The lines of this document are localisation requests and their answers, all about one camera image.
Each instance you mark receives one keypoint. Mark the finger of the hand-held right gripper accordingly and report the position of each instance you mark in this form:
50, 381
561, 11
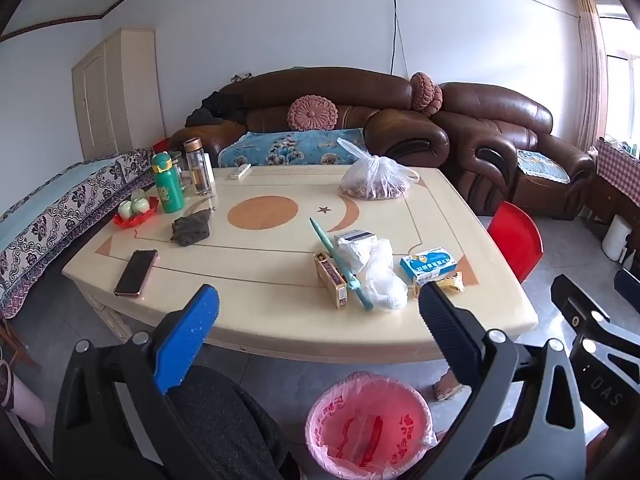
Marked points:
567, 295
589, 347

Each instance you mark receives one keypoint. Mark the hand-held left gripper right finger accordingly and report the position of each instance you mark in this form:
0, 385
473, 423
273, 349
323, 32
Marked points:
450, 327

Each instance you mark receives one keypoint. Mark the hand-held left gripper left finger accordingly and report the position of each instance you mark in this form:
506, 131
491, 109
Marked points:
187, 335

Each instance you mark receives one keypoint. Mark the gold snack wrapper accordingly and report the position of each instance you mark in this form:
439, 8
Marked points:
452, 281

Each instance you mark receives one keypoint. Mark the clear plastic bag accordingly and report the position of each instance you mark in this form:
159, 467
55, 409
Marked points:
385, 285

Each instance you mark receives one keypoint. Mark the white paper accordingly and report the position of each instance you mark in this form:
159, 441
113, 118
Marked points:
352, 257

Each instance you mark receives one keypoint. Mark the bin with pink liner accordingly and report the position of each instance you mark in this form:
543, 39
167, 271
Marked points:
370, 425

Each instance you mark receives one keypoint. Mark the yellow and purple small box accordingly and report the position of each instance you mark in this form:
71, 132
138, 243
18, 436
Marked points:
330, 285

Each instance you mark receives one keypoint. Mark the person's foot in slipper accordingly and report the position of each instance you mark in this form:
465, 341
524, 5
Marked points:
447, 389

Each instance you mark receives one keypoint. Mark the blue and white cartoon box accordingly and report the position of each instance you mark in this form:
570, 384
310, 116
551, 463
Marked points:
427, 265

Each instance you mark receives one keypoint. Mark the white round appliance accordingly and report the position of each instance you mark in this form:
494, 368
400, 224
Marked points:
616, 237

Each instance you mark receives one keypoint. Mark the red plastic stool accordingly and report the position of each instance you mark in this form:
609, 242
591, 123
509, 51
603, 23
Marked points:
515, 235

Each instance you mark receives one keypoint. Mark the black smartphone pink case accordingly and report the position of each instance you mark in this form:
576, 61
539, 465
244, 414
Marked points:
135, 272

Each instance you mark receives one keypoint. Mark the person's leg dark trousers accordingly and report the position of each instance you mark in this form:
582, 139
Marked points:
225, 425

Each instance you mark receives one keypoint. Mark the brown wooden cabinet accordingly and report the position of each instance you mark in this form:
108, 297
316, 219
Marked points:
602, 200

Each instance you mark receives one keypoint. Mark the dark crumpled cloth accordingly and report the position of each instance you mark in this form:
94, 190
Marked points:
190, 227

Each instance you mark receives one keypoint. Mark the red tray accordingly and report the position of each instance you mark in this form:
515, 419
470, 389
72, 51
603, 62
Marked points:
142, 220

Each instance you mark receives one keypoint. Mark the blue lace seat cover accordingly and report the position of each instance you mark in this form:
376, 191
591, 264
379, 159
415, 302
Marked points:
542, 167

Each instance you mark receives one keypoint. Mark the teal toy sword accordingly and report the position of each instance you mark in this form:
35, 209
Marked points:
332, 255

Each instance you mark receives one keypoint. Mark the pale green teacup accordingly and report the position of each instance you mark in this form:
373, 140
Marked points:
125, 210
140, 205

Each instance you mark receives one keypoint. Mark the red checkered tablecloth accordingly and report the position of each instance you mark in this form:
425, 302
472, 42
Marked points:
620, 165

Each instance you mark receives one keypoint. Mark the green kids water bottle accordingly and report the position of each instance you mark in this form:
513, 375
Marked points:
169, 190

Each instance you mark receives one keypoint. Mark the clear glass jar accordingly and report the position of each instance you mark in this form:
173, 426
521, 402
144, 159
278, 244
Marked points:
186, 176

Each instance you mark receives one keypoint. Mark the glass bottle copper lid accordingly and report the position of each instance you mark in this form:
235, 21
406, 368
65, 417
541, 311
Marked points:
199, 170

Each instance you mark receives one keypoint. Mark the plastic bag of nuts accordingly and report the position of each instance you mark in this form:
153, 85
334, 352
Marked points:
375, 177

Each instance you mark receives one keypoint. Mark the white remote control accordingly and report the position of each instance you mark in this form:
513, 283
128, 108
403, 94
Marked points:
240, 171

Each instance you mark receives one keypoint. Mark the bed with floral sheet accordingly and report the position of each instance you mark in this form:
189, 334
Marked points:
45, 210

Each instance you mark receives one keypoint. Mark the brown leather armchair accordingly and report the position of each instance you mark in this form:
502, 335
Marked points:
500, 115

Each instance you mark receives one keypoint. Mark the blue floral blanket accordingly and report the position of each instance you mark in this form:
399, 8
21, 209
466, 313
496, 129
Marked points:
290, 147

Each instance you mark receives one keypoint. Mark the window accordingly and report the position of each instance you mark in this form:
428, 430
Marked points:
622, 85

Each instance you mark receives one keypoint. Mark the dark clothes pile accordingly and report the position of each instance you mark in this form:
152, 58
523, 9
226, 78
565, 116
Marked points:
215, 107

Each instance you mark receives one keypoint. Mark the beige curtain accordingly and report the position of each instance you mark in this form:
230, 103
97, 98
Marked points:
590, 60

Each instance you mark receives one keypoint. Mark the pink round pleated cushion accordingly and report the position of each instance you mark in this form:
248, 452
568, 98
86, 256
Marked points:
425, 92

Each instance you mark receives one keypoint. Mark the cream wardrobe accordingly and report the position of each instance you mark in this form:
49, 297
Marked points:
107, 95

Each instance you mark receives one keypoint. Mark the pink round flower cushion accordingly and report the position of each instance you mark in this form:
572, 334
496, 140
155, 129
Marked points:
314, 113

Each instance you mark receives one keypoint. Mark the brown leather sofa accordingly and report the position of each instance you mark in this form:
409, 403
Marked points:
325, 87

